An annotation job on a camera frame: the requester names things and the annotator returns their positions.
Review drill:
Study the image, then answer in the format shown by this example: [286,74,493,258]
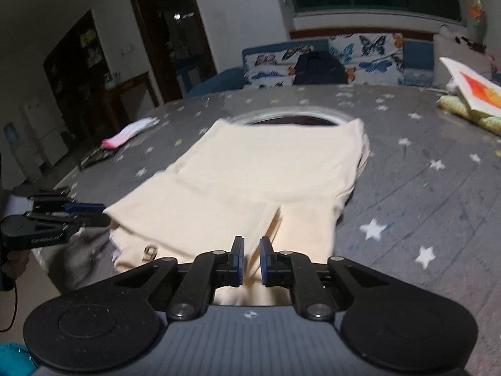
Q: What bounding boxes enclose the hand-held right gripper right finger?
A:
[259,236,393,321]

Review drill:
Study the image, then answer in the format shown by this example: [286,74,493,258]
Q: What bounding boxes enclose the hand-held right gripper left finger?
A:
[113,236,246,321]

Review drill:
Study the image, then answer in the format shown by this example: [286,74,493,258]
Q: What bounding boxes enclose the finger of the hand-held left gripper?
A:
[25,211,111,231]
[12,186,106,215]

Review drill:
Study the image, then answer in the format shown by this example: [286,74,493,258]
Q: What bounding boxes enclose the cream pants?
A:
[103,119,371,307]

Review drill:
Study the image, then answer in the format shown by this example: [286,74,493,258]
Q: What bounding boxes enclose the person's left hand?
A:
[7,250,31,287]

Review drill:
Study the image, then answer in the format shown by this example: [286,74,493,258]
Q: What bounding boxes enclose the pink and white sock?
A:
[102,117,160,150]

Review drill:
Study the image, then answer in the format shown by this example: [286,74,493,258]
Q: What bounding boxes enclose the white refrigerator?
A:
[21,99,56,166]

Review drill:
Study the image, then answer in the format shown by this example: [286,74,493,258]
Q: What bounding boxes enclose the water dispenser bottle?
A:
[3,121,21,154]

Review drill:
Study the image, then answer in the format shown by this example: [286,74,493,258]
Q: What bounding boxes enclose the wooden side table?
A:
[103,72,158,127]

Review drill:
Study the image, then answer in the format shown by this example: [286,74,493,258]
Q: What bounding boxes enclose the teal cloth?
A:
[0,342,37,376]

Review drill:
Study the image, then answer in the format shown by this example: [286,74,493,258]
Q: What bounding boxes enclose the dark display cabinet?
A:
[42,9,115,138]

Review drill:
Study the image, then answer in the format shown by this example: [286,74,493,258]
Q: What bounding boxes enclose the round silver-rimmed dark disc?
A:
[234,105,354,128]

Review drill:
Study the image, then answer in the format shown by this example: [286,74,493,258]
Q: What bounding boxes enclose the grey star-print blanket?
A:
[33,83,501,361]

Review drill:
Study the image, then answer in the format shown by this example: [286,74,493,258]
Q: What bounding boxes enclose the dark wooden door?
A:
[125,0,218,103]

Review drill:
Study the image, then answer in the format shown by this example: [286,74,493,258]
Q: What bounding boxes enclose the dark blue cloth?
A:
[293,50,347,86]

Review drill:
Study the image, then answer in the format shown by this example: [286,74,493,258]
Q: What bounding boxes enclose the butterfly-print sofa cover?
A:
[242,33,406,89]

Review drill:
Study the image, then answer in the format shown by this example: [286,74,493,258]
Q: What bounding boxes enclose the green patterned pillow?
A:
[436,94,501,138]

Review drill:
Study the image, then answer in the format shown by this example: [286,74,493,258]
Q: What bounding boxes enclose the blue sofa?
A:
[183,38,436,98]

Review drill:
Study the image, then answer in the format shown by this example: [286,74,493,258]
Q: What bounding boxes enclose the white box with orange print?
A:
[438,56,501,111]

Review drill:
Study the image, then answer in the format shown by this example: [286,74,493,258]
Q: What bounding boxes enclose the orange flowers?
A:
[467,0,487,44]

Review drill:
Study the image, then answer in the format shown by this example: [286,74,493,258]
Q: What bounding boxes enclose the dark strap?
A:
[79,147,115,170]

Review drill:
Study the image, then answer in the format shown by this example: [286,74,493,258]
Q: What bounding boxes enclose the black cable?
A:
[0,285,19,333]

